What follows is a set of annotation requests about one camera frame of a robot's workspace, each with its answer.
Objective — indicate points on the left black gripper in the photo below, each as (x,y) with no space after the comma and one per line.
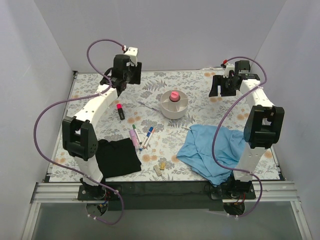
(136,73)

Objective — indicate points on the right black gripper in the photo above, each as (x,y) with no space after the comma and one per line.
(219,85)

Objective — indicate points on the pink black highlighter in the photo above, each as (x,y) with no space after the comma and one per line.
(120,111)

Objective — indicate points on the white round divided organizer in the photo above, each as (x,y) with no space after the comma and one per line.
(174,110)

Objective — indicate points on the blue capped marker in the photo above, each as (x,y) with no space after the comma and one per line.
(146,138)

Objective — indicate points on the orange capped marker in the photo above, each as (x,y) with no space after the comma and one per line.
(149,138)

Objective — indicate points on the light pink highlighter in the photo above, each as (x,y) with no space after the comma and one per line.
(134,138)

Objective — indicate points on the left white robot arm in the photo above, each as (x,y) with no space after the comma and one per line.
(78,132)

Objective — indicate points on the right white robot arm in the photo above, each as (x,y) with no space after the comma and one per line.
(262,128)

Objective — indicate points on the purple thin pen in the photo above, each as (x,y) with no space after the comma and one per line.
(147,106)

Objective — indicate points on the floral table mat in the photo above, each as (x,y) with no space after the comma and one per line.
(169,135)

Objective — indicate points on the green capped marker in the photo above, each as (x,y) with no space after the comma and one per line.
(137,134)

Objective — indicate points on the light blue cloth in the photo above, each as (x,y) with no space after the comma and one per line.
(197,151)

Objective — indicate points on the black folded cloth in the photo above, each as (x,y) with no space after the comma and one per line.
(117,158)

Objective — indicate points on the yellow small clip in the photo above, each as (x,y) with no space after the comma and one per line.
(162,166)

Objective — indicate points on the beige eraser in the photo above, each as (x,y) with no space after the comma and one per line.
(157,170)

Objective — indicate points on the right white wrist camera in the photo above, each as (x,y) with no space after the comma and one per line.
(227,67)

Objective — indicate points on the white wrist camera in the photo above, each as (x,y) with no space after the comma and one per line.
(227,67)
(132,52)

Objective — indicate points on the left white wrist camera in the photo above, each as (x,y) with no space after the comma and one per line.
(132,52)

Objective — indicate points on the aluminium front rail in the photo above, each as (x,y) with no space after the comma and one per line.
(63,192)

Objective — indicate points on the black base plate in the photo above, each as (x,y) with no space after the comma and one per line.
(171,195)

